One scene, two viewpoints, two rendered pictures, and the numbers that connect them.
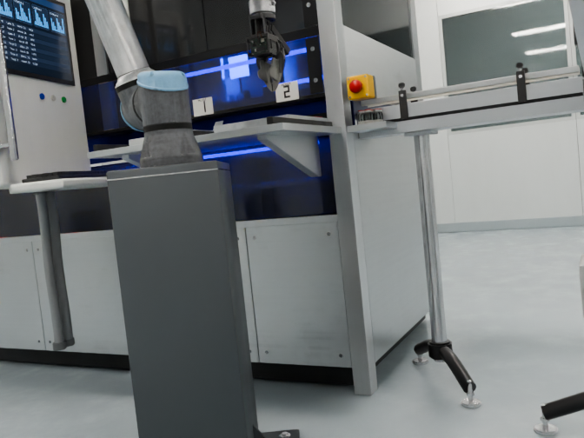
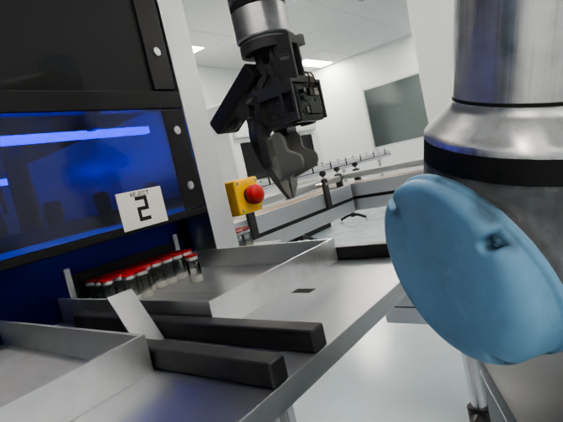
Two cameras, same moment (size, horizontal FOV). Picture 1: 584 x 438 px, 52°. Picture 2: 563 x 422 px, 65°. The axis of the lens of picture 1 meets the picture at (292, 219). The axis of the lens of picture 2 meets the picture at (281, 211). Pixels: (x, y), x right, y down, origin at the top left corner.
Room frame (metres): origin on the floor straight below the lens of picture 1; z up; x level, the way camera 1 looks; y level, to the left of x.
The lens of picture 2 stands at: (1.67, 0.63, 1.03)
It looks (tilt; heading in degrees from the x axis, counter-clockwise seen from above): 5 degrees down; 281
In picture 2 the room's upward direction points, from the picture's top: 13 degrees counter-clockwise
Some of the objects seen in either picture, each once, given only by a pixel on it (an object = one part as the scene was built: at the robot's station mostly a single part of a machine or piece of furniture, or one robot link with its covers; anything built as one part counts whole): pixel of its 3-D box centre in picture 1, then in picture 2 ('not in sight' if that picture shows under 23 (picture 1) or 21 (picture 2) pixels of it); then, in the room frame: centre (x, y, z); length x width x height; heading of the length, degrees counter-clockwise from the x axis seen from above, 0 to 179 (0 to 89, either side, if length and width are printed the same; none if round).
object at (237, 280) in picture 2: (277, 128); (197, 280); (1.94, 0.01, 0.90); 0.34 x 0.26 x 0.04; 152
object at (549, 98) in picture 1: (464, 100); (275, 211); (1.92, -0.58, 0.92); 0.69 x 0.15 x 0.16; 62
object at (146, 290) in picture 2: not in sight; (143, 283); (2.03, 0.00, 0.90); 0.02 x 0.02 x 0.05
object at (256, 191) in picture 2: (356, 86); (253, 194); (1.88, -0.24, 0.99); 0.04 x 0.04 x 0.04; 62
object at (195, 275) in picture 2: not in sight; (193, 269); (1.96, -0.04, 0.90); 0.02 x 0.02 x 0.04
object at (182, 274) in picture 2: not in sight; (152, 276); (2.03, -0.04, 0.90); 0.18 x 0.02 x 0.05; 62
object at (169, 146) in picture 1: (169, 146); not in sight; (1.46, 0.27, 0.84); 0.15 x 0.15 x 0.10
